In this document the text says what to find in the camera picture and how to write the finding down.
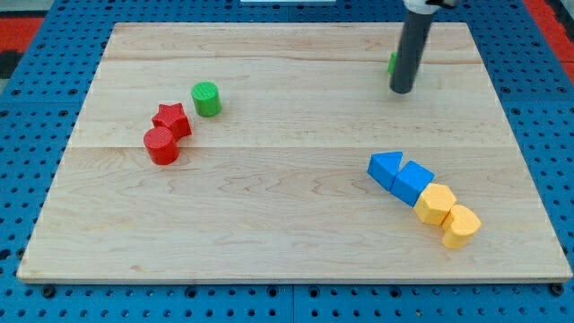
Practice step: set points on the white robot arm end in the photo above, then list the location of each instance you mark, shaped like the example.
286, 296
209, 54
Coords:
427, 7

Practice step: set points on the wooden board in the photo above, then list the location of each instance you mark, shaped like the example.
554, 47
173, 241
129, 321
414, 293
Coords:
274, 189

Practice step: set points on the blue triangle block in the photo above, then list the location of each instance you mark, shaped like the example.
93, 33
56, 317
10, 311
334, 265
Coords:
383, 168

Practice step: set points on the green cylinder block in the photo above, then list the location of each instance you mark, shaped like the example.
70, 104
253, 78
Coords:
205, 96

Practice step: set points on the red star block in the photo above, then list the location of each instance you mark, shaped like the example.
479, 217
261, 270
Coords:
174, 118

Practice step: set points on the blue cube block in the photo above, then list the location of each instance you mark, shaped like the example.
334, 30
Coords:
410, 181

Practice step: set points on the red cylinder block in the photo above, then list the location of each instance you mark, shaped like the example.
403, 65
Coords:
161, 145

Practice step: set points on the green block behind rod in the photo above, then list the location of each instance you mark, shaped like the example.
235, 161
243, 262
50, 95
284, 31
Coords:
391, 63

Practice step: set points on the yellow hexagon block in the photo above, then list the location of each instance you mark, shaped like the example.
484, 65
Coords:
434, 204

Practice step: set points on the yellow heart block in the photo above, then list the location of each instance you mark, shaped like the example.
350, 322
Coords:
460, 225

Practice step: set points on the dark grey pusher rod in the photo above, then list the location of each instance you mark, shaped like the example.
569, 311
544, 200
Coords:
411, 45

